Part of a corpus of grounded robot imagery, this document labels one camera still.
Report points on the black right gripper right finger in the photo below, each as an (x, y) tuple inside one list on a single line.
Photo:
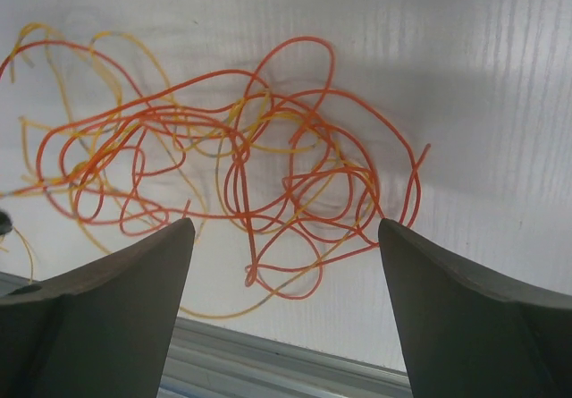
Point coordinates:
[(468, 331)]

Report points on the aluminium table frame rail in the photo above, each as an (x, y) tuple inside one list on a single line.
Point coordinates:
[(211, 361)]

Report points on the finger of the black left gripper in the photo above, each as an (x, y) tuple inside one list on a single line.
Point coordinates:
[(6, 224)]

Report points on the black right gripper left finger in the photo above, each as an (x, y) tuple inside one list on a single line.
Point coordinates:
[(100, 330)]

